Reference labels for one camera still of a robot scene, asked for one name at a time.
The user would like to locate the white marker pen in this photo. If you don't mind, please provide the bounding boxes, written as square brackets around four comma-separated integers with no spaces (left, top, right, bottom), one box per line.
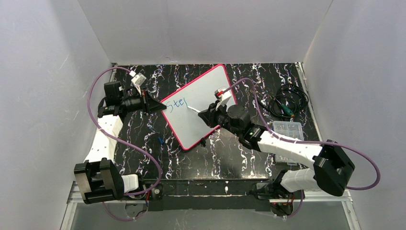
[187,106,200,113]

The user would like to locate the pink framed whiteboard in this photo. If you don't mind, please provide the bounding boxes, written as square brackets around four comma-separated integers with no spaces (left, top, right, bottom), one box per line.
[161,64,232,150]

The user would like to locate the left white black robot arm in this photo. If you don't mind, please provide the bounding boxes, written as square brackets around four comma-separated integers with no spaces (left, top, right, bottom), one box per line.
[74,81,167,204]

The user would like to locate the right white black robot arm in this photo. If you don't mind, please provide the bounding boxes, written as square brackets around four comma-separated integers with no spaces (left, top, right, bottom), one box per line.
[198,103,355,199]

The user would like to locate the green connector plug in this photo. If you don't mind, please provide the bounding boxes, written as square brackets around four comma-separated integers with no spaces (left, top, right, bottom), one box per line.
[281,104,294,117]

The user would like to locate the clear plastic screw box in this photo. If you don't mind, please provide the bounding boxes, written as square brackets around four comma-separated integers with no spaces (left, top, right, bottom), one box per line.
[272,121,304,166]

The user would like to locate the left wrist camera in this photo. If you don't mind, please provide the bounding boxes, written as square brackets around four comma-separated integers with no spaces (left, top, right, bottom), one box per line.
[129,70,147,94]

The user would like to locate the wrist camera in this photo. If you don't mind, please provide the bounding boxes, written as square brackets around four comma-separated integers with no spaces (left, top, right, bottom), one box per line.
[129,70,147,94]
[214,88,232,110]

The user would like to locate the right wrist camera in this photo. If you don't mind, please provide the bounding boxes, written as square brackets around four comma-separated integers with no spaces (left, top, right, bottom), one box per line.
[214,88,232,110]

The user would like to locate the black coiled cable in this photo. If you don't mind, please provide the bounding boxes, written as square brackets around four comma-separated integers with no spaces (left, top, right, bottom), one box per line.
[257,84,309,119]

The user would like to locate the aluminium frame rail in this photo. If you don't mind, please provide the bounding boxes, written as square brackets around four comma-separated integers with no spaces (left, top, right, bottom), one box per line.
[61,179,360,230]

